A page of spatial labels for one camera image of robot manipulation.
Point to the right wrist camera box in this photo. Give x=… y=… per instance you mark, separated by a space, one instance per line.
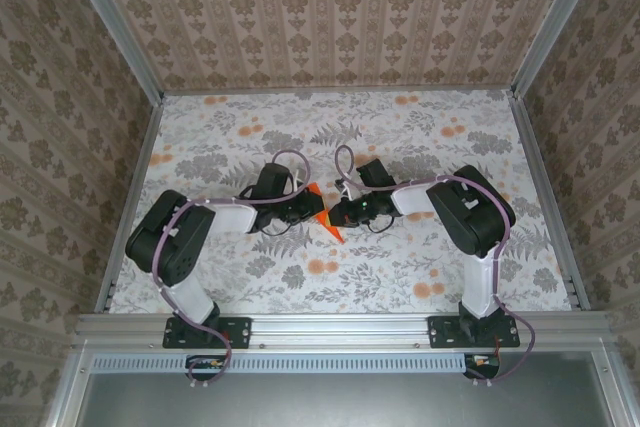
x=376 y=173

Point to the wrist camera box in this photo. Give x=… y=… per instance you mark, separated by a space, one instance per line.
x=274 y=179
x=376 y=173

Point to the orange paper sheet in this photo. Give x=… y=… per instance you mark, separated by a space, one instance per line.
x=315 y=190

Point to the right aluminium corner post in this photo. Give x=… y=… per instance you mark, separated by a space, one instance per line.
x=556 y=22

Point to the white camera bracket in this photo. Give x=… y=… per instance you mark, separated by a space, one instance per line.
x=298 y=183
x=345 y=188

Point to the left aluminium side rail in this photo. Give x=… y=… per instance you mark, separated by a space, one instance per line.
x=144 y=152

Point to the aluminium corner post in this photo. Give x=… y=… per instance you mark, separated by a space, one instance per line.
x=556 y=22
x=114 y=22

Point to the left white camera bracket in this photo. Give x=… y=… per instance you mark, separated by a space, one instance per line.
x=298 y=183

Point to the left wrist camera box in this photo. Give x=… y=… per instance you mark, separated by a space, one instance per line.
x=274 y=179

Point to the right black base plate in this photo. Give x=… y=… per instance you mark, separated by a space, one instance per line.
x=436 y=334

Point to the aluminium back edge strip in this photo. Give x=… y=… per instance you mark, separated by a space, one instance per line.
x=340 y=91

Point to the right aluminium side rail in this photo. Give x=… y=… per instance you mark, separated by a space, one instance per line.
x=533 y=152

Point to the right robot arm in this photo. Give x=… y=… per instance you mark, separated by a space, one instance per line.
x=470 y=217

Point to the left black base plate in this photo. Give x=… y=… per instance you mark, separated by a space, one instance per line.
x=240 y=333

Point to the right white camera bracket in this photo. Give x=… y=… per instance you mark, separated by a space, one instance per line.
x=345 y=188

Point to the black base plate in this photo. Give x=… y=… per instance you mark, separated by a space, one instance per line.
x=436 y=334
x=240 y=333

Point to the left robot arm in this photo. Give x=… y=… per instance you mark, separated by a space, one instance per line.
x=190 y=257

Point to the left aluminium corner post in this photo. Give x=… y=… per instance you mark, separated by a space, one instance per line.
x=114 y=22

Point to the floral patterned table cover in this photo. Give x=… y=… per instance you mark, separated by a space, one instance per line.
x=400 y=267

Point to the aluminium front rail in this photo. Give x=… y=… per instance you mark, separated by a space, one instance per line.
x=340 y=327

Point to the aluminium side rail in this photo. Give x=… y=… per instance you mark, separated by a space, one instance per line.
x=144 y=152
x=533 y=152

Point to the grey metal panel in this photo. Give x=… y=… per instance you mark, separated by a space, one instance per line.
x=350 y=404

